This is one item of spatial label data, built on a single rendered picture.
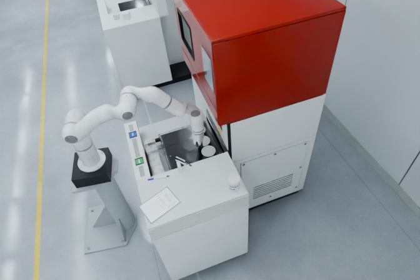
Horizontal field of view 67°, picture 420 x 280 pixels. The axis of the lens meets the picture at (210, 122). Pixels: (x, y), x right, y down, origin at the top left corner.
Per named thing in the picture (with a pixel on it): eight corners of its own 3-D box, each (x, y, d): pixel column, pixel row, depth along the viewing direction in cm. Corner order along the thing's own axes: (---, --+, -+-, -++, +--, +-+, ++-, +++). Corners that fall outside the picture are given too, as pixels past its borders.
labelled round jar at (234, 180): (237, 180, 196) (237, 171, 189) (241, 189, 191) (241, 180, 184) (226, 184, 194) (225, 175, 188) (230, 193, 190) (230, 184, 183)
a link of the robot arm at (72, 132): (74, 129, 203) (70, 149, 193) (60, 118, 195) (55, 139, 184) (140, 100, 193) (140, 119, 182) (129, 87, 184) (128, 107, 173)
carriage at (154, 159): (155, 142, 238) (154, 139, 236) (167, 180, 214) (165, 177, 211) (145, 145, 237) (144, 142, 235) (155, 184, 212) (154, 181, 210)
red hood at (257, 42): (269, 34, 261) (274, -43, 218) (325, 93, 206) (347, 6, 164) (182, 57, 247) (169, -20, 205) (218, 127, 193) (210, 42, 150)
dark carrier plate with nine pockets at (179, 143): (204, 122, 243) (204, 122, 242) (220, 155, 219) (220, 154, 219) (160, 135, 236) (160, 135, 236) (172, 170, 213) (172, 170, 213)
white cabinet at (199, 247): (209, 167, 323) (201, 109, 265) (247, 256, 258) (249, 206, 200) (147, 187, 312) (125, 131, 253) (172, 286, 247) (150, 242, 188)
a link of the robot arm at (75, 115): (72, 152, 203) (58, 128, 186) (77, 130, 216) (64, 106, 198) (91, 150, 204) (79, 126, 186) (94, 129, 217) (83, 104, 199)
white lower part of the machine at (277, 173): (263, 133, 349) (267, 73, 290) (302, 194, 294) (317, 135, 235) (202, 152, 337) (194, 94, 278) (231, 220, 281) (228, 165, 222)
